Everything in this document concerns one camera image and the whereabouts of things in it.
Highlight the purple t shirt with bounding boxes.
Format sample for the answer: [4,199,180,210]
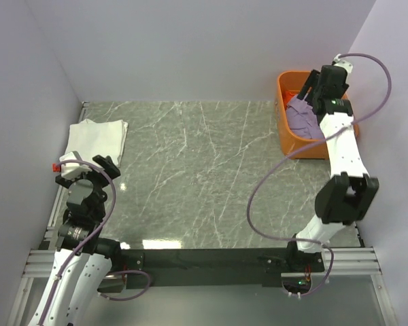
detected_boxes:
[286,97,324,139]

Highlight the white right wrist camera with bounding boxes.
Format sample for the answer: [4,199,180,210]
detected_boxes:
[332,54,354,74]

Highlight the orange plastic bin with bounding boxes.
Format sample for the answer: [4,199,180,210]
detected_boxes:
[275,70,360,160]

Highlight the folded white t shirt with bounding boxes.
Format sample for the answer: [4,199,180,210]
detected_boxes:
[59,119,129,167]

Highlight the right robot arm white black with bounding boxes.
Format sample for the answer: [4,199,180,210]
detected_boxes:
[284,64,379,271]

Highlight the orange t shirt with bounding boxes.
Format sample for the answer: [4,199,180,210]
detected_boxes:
[282,90,299,108]

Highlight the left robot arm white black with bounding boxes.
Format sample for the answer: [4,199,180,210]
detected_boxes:
[29,152,124,325]

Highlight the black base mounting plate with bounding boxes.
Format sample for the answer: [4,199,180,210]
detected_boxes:
[95,247,327,295]

